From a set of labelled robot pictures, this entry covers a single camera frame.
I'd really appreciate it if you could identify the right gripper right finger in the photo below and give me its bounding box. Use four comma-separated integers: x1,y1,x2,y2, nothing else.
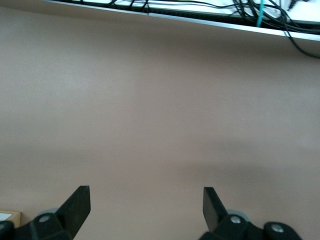
199,186,266,240

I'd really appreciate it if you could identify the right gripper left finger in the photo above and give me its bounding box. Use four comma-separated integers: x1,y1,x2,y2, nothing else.
14,185,92,240

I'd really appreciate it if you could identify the wooden drawer cabinet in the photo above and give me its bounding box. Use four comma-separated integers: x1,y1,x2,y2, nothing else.
0,210,22,229

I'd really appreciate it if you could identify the brown table mat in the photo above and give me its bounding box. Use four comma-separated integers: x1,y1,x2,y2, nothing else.
0,4,320,240

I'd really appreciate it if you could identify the black looped cable on mat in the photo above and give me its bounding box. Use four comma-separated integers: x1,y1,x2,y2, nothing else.
283,23,320,60

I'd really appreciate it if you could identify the teal cable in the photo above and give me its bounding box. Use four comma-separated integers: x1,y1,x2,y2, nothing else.
256,0,266,28

